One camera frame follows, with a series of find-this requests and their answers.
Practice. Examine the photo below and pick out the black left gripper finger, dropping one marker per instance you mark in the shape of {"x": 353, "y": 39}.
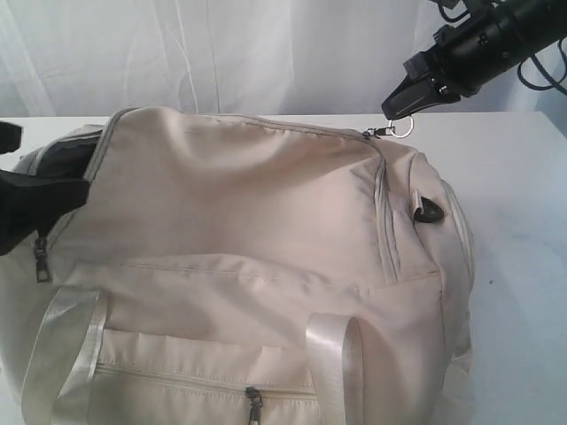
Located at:
{"x": 10, "y": 137}
{"x": 29, "y": 202}

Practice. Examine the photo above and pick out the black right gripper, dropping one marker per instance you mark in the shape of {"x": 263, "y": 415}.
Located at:
{"x": 496, "y": 37}

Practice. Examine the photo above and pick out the cream duffel bag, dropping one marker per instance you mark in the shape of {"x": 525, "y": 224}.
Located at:
{"x": 235, "y": 270}

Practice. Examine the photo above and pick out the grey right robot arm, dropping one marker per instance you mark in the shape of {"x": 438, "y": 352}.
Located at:
{"x": 550, "y": 27}

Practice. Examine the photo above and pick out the white backdrop curtain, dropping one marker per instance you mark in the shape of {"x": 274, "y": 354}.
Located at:
{"x": 87, "y": 58}

